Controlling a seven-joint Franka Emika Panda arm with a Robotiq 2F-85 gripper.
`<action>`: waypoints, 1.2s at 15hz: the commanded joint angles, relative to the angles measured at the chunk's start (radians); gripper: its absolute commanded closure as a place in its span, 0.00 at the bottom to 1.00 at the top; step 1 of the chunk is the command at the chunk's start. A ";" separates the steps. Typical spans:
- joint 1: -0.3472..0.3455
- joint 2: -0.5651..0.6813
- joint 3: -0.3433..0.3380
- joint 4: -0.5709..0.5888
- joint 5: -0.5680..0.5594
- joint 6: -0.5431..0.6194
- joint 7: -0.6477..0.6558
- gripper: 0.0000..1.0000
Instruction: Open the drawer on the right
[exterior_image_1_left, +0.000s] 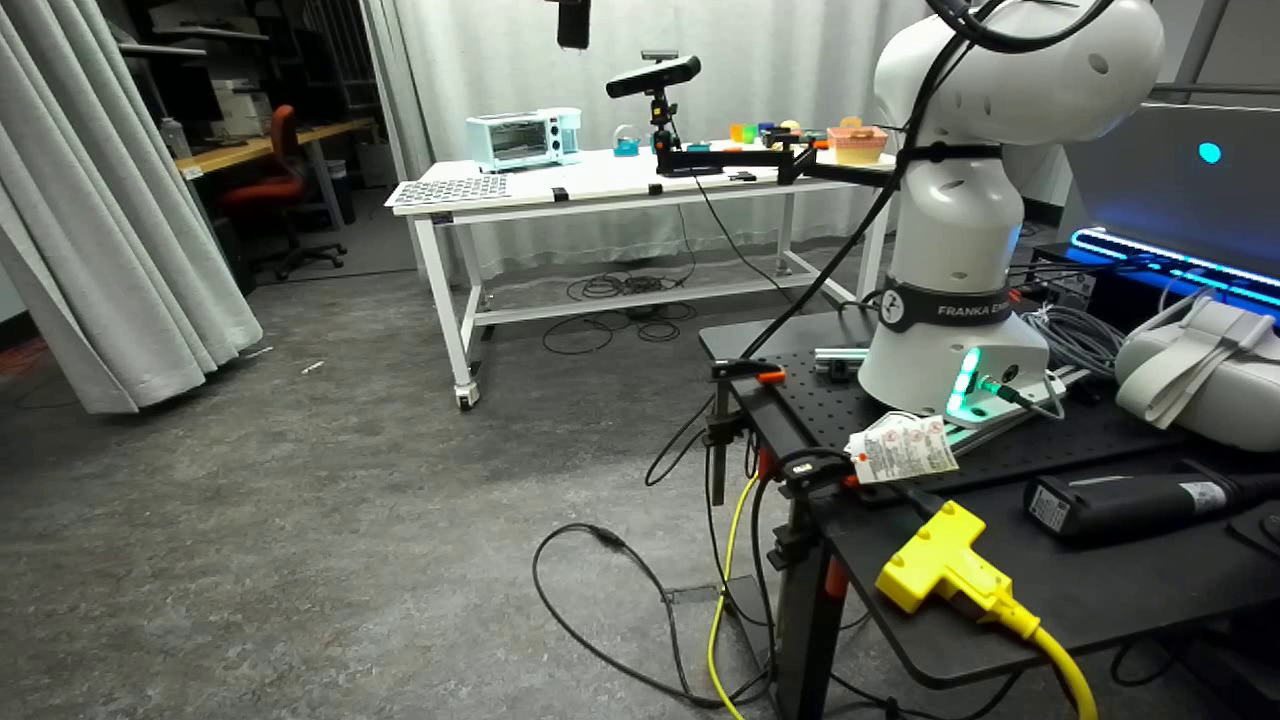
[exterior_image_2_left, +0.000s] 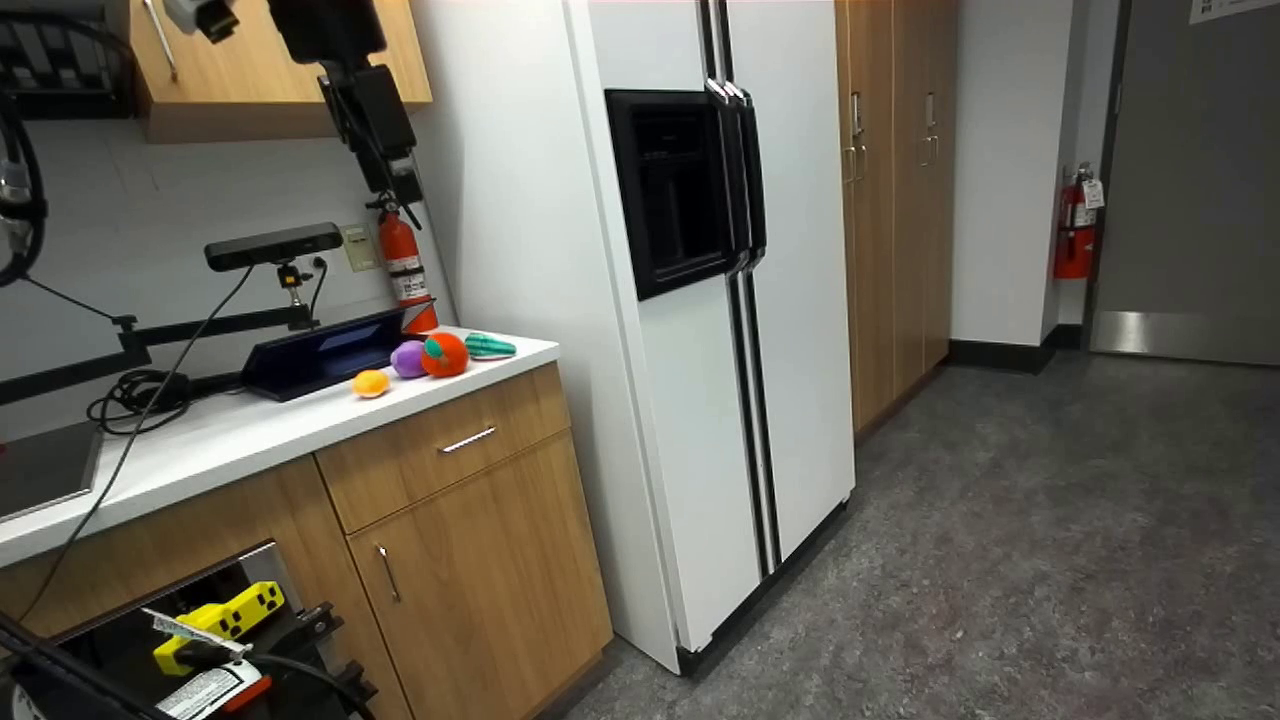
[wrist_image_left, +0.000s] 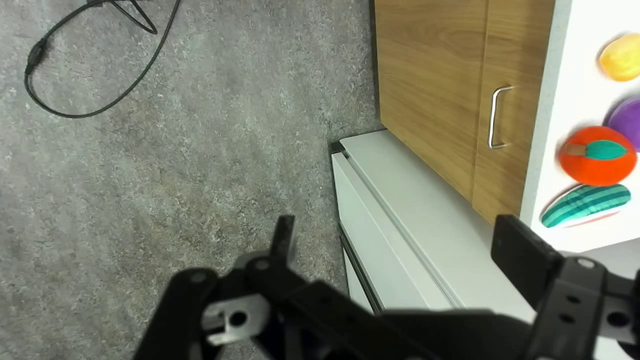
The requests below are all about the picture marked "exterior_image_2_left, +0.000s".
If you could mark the dark blue tray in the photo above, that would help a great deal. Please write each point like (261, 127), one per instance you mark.
(320, 357)

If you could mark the orange red plush toy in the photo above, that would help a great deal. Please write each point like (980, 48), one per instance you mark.
(445, 355)

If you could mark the wooden cabinet door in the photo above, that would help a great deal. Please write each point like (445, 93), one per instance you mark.
(493, 584)

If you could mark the yellow power outlet splitter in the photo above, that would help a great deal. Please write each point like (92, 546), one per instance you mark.
(223, 616)

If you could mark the teal plush toy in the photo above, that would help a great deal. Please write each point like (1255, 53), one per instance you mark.
(491, 344)

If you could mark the wooden drawer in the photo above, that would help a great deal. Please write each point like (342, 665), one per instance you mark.
(403, 460)

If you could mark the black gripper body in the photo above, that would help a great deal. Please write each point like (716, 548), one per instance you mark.
(326, 25)

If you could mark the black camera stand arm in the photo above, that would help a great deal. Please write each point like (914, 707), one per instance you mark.
(203, 330)

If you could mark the white refrigerator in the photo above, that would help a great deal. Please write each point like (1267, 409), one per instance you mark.
(532, 200)

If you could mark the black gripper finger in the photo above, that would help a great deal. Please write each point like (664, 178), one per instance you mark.
(352, 115)
(398, 123)

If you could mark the yellow plush toy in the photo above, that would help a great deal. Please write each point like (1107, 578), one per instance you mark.
(369, 385)

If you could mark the black stereo camera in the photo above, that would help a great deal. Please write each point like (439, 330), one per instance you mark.
(272, 244)

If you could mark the tall wooden pantry cabinet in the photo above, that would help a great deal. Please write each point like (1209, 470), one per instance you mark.
(894, 200)

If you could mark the grey door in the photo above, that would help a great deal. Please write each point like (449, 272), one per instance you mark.
(1184, 174)

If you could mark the wooden base cabinet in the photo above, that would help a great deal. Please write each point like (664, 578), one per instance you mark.
(160, 534)

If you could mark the red fire extinguisher white tag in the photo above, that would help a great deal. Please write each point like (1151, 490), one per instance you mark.
(1075, 226)

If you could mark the red fire extinguisher grey label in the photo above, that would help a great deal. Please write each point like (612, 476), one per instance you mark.
(404, 264)

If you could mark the steel sink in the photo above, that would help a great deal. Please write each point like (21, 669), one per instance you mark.
(41, 464)

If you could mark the black refrigerator dispenser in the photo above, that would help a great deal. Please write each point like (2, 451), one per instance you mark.
(672, 187)

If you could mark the beige wall outlet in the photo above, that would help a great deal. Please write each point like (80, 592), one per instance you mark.
(357, 244)

